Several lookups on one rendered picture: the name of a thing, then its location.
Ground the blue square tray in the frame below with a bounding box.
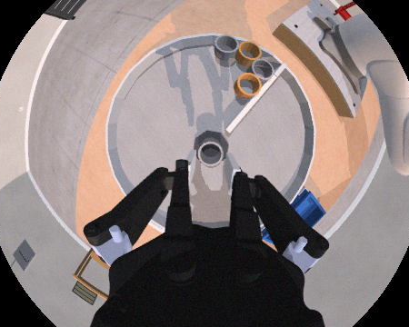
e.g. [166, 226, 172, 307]
[261, 186, 326, 244]

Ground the bronze bushing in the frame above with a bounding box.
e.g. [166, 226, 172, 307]
[234, 73, 262, 98]
[235, 41, 262, 67]

